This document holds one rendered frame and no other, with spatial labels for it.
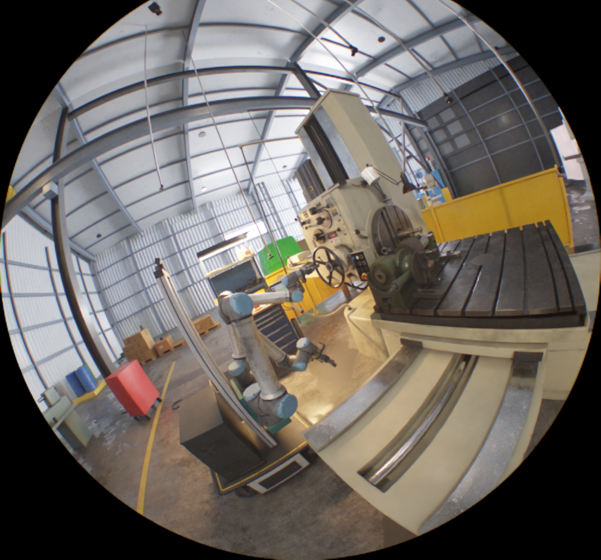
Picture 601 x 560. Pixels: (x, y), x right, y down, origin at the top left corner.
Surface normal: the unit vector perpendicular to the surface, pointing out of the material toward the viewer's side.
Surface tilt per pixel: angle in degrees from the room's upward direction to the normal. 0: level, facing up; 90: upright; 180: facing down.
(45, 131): 169
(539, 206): 90
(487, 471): 0
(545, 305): 0
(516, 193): 90
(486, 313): 90
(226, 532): 0
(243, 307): 82
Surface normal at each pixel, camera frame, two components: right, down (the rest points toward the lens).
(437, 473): -0.41, -0.91
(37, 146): 0.49, 0.87
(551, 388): -0.80, 0.40
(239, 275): 0.40, -0.10
